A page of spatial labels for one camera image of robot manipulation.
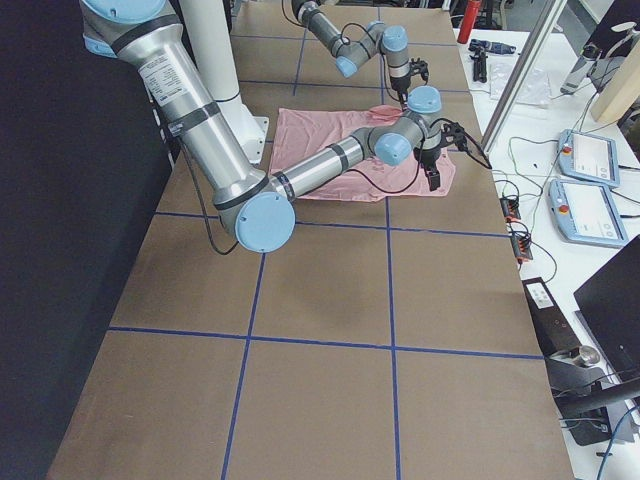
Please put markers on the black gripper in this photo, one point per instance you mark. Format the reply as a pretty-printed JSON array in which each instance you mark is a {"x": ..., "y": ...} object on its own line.
[
  {"x": 430, "y": 160},
  {"x": 398, "y": 86}
]

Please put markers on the pink printed t-shirt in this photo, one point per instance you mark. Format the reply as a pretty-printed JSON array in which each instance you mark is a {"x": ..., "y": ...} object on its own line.
[{"x": 300, "y": 134}]

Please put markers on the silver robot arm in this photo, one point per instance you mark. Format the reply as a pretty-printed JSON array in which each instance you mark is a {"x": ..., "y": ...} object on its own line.
[
  {"x": 183, "y": 55},
  {"x": 390, "y": 42}
]

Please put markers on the upper orange usb hub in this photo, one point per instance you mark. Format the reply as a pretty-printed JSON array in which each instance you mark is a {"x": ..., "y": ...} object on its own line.
[{"x": 510, "y": 208}]

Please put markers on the orange usb hub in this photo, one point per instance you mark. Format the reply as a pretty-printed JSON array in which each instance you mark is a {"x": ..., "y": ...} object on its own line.
[
  {"x": 521, "y": 246},
  {"x": 510, "y": 208}
]

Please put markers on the blue folded umbrella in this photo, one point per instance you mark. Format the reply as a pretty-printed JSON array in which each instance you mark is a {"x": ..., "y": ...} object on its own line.
[{"x": 491, "y": 47}]

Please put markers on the black folded tripod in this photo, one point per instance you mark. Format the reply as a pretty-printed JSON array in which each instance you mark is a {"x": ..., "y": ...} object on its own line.
[{"x": 479, "y": 70}]

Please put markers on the lower orange usb hub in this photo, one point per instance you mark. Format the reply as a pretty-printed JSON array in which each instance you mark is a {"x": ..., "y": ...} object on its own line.
[{"x": 521, "y": 246}]

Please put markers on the red water bottle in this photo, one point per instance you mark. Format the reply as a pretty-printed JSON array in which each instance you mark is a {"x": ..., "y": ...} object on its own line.
[{"x": 468, "y": 20}]

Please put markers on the lower blue teach pendant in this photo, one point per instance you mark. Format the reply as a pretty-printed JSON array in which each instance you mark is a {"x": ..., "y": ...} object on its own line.
[{"x": 585, "y": 213}]

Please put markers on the blue teach pendant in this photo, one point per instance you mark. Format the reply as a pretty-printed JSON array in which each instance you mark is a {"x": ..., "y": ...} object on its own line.
[
  {"x": 585, "y": 213},
  {"x": 588, "y": 157}
]

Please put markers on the upper blue teach pendant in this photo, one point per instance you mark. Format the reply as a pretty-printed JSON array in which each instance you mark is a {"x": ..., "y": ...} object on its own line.
[{"x": 588, "y": 157}]

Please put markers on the black box with label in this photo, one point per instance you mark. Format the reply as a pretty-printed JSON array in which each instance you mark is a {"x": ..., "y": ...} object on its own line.
[{"x": 553, "y": 331}]

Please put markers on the black monitor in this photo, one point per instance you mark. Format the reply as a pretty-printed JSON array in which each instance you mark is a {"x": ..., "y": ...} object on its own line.
[{"x": 609, "y": 305}]

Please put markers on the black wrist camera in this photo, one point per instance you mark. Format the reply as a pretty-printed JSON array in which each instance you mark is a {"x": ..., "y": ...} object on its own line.
[
  {"x": 419, "y": 67},
  {"x": 452, "y": 133}
]

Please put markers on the aluminium frame post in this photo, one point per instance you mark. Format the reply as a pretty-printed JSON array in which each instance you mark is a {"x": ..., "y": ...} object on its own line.
[{"x": 532, "y": 49}]

